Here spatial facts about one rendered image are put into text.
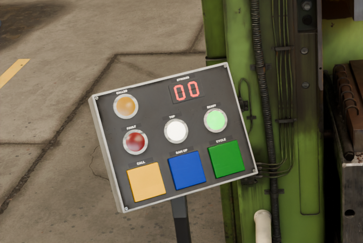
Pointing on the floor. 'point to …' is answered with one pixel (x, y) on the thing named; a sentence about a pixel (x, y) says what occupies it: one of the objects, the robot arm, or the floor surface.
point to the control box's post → (181, 219)
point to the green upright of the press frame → (299, 171)
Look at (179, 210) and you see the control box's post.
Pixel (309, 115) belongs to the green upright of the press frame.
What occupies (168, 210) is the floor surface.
